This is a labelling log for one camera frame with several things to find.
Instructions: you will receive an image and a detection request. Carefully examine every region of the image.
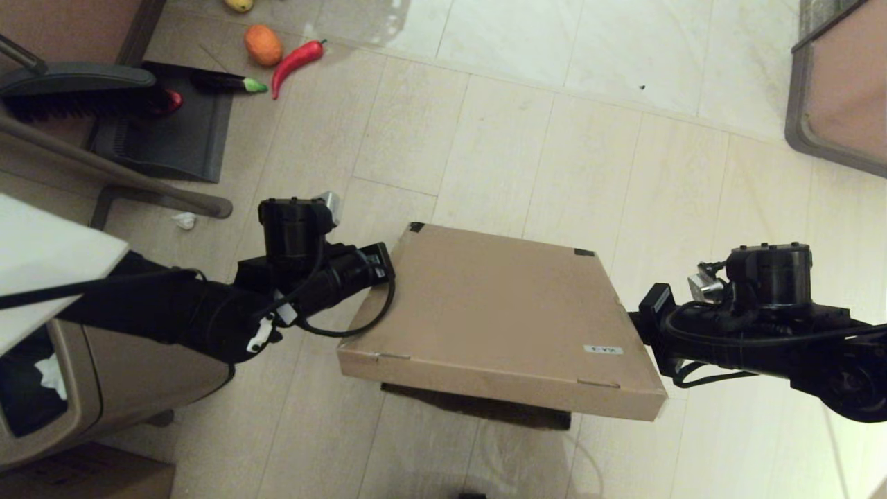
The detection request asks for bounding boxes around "brown cardboard shoe box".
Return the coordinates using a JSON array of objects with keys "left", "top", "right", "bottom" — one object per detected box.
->
[{"left": 337, "top": 222, "right": 670, "bottom": 432}]

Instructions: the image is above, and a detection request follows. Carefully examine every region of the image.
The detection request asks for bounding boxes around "black plastic dustpan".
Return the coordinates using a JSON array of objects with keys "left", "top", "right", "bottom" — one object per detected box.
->
[{"left": 87, "top": 61, "right": 234, "bottom": 184}]

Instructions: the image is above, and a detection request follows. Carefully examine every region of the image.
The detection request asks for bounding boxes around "toy purple eggplant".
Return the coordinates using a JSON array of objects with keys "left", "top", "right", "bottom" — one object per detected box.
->
[{"left": 191, "top": 71, "right": 268, "bottom": 94}]

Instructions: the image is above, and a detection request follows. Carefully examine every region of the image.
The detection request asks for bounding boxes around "toy red chili pepper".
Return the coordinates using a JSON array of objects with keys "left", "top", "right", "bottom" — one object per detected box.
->
[{"left": 271, "top": 40, "right": 326, "bottom": 100}]

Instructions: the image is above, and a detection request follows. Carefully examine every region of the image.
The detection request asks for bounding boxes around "toy orange fruit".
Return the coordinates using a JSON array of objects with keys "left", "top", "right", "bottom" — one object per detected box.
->
[{"left": 243, "top": 24, "right": 284, "bottom": 67}]

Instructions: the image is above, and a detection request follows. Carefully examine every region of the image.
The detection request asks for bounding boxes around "brown table with grey rim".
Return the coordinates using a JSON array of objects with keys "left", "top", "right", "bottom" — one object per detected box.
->
[{"left": 783, "top": 0, "right": 887, "bottom": 180}]

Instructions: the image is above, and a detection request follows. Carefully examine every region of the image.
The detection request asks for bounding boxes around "brown plastic trash bin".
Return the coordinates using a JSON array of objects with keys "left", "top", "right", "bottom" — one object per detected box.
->
[{"left": 0, "top": 320, "right": 236, "bottom": 472}]

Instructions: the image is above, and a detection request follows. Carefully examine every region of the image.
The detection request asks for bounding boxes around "grey black-bristled hand brush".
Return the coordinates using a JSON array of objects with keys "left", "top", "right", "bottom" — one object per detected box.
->
[{"left": 0, "top": 33, "right": 168, "bottom": 124}]

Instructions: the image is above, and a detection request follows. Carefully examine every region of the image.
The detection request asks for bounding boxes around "brown table with dark rim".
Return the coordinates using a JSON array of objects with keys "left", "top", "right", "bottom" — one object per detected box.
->
[{"left": 0, "top": 0, "right": 167, "bottom": 68}]

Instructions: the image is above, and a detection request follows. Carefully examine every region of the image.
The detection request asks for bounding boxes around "closed brown cardboard carton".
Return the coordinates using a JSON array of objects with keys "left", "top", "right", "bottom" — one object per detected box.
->
[{"left": 0, "top": 444, "right": 176, "bottom": 499}]

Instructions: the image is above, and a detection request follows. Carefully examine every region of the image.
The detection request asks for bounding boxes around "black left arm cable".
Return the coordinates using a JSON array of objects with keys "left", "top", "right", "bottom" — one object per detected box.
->
[{"left": 0, "top": 267, "right": 397, "bottom": 354}]

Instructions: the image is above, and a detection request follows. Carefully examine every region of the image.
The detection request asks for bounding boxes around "brown metal table leg frame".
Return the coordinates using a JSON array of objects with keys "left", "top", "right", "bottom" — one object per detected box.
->
[{"left": 0, "top": 112, "right": 233, "bottom": 231}]

